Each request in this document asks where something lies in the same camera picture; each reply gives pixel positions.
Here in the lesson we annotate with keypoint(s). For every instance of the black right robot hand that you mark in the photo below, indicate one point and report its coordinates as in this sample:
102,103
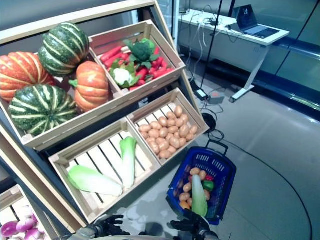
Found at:
193,223

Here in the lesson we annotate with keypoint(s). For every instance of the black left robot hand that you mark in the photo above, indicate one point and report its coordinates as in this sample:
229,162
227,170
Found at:
107,226

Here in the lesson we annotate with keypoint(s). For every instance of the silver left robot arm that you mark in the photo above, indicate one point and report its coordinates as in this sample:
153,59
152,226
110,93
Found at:
86,232

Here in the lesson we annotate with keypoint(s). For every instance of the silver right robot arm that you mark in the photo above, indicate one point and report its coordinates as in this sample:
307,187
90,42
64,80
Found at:
207,235

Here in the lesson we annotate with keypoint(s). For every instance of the blue plastic shopping basket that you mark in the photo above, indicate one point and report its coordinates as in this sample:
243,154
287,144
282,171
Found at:
225,175

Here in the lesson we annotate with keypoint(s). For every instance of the small orange fruit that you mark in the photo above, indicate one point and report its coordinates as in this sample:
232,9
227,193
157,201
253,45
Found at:
185,205

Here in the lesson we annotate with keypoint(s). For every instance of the brown potato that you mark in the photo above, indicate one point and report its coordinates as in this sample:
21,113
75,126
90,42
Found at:
202,175
171,115
178,111
163,121
172,149
193,129
182,141
175,142
165,154
163,145
153,133
145,128
184,197
155,147
173,129
179,122
184,118
195,171
207,195
184,130
163,132
155,125
187,187

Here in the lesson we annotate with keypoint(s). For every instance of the green bell pepper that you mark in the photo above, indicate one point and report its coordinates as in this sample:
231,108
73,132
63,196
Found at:
208,185

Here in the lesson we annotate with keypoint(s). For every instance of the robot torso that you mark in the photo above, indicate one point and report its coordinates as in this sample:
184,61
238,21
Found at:
150,238

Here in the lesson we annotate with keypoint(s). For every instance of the wide chinese cabbage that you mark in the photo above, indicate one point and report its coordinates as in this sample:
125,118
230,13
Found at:
95,181

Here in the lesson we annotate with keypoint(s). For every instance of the red vegetable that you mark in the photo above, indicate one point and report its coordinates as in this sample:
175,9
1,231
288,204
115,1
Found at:
209,177

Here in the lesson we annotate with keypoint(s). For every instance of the wooden crate with cabbages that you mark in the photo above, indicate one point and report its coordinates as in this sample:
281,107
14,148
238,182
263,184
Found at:
142,180

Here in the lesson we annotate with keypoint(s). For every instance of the slim chinese cabbage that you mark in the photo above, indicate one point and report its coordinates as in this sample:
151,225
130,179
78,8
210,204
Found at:
128,162

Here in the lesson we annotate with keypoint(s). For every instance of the purple onion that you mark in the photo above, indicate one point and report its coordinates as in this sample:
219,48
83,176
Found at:
33,235
8,228
25,225

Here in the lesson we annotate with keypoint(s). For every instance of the pale onion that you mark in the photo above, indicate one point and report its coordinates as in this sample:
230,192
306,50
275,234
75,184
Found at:
25,212

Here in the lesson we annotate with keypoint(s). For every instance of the wooden crate with onions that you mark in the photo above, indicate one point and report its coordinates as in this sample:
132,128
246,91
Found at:
10,197

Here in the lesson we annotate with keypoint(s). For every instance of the black round stand base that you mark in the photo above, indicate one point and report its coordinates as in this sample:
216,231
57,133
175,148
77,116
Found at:
209,122

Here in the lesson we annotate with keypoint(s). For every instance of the large wooden pumpkin crate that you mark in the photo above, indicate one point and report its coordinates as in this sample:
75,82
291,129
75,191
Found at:
75,122

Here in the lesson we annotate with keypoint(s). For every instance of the wooden crate with potatoes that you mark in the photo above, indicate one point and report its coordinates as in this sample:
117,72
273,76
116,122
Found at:
193,110

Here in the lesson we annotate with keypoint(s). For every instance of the grey box with orange button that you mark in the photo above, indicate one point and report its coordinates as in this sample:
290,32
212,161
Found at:
216,98

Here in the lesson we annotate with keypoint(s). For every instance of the black power adapter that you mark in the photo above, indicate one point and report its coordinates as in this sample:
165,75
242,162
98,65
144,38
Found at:
202,94

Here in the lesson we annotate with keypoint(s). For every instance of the flat green striped pumpkin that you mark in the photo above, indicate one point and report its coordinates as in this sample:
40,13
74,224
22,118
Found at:
40,110

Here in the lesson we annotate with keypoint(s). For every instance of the small orange pumpkin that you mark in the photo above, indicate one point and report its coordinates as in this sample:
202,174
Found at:
91,85

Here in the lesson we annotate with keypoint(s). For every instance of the wooden crate with carrots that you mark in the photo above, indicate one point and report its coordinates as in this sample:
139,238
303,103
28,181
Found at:
155,85

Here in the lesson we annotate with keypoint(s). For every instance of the red carrot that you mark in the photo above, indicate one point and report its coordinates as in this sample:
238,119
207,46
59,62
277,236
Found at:
142,73
110,53
113,60
161,61
162,72
138,84

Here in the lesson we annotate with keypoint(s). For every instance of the white cauliflower with leaves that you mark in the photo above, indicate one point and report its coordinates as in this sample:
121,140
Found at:
121,76

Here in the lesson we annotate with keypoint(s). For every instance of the large orange pumpkin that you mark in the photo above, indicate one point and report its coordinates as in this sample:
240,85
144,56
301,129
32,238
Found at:
20,72

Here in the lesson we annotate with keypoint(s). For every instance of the green broccoli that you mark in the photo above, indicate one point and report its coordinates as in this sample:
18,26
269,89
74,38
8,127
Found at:
142,50

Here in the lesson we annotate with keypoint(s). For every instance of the round green striped pumpkin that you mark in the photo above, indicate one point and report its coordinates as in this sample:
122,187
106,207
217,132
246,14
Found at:
63,50

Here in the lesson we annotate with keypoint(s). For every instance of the white desk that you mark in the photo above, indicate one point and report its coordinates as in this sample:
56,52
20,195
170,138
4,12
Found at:
250,47

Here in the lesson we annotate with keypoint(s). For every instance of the black stand pole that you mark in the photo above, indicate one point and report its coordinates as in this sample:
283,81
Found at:
212,37

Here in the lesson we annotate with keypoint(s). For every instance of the open grey laptop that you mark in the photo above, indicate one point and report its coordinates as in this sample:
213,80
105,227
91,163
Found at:
257,27

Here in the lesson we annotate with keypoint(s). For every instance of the wooden display shelf frame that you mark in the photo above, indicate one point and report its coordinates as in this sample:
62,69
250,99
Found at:
75,17

